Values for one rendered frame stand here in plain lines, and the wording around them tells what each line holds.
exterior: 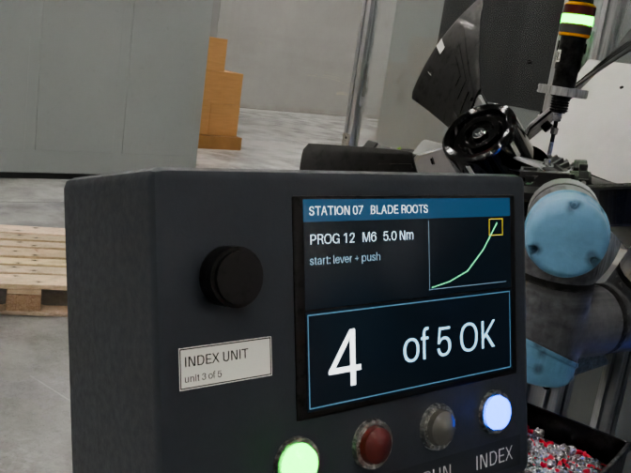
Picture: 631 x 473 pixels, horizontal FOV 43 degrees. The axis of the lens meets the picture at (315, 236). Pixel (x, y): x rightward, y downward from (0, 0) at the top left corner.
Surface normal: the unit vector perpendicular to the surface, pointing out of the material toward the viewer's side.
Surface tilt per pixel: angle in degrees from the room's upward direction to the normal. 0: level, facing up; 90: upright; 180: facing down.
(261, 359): 75
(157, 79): 90
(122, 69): 90
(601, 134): 50
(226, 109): 90
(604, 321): 66
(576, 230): 90
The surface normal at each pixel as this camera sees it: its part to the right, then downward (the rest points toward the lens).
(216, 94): 0.57, 0.27
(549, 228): -0.26, 0.19
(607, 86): -0.51, -0.59
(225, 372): 0.62, 0.01
